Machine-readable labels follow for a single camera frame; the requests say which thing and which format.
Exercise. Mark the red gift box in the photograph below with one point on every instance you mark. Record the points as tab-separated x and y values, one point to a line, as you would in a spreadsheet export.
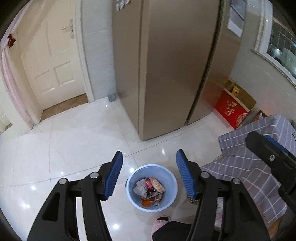
231	108

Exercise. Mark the cardboard boxes by wall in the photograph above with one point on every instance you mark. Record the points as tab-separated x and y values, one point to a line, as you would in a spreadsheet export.
240	93

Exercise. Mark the gold double-door refrigerator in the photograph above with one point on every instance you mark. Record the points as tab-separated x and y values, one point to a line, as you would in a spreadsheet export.
171	60

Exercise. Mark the white panel door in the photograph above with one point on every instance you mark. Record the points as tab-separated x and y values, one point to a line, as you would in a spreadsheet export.
48	49

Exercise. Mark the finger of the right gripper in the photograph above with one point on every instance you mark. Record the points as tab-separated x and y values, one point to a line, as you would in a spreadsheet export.
280	161

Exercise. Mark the pink lace curtain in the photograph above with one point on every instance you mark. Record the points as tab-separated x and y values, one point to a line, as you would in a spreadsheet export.
12	87

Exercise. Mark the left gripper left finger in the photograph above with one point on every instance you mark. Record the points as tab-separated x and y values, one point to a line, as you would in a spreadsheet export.
57	219

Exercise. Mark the pink slipper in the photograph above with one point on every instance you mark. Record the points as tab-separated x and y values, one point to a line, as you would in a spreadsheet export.
158	223

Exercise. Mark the trash inside bin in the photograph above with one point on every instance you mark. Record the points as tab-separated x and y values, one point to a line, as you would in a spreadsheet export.
150	191

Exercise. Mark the window with white frame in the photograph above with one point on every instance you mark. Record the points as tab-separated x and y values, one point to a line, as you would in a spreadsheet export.
275	43

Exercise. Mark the light blue trash bin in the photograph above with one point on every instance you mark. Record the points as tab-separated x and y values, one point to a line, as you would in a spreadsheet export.
163	175

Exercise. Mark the small grey floor object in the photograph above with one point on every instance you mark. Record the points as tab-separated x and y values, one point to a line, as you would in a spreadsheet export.
112	97

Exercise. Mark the papers on refrigerator door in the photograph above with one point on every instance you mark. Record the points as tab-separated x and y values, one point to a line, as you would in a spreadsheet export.
237	13

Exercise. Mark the purple checked tablecloth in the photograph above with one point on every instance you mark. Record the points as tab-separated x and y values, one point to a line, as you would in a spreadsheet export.
237	161

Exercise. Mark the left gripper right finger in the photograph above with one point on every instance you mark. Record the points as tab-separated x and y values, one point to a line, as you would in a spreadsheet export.
226	211

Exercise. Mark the person's black trouser leg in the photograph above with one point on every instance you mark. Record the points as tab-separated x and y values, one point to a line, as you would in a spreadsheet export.
173	230

